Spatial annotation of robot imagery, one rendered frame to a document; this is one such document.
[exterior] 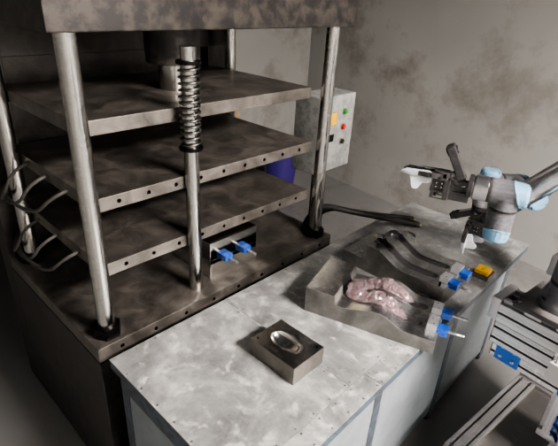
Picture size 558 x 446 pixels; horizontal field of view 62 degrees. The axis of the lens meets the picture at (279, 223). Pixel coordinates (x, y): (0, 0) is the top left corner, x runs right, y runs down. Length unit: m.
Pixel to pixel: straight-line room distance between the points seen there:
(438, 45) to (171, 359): 3.59
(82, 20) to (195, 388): 1.10
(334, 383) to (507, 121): 3.05
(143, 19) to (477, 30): 3.25
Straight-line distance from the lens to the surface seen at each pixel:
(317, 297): 1.81
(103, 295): 1.70
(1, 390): 2.93
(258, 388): 1.56
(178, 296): 1.97
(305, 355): 1.57
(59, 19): 1.37
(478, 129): 4.31
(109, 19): 1.42
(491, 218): 1.50
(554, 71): 4.05
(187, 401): 1.53
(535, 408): 2.67
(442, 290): 1.99
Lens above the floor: 1.93
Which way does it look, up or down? 27 degrees down
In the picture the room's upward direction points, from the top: 3 degrees clockwise
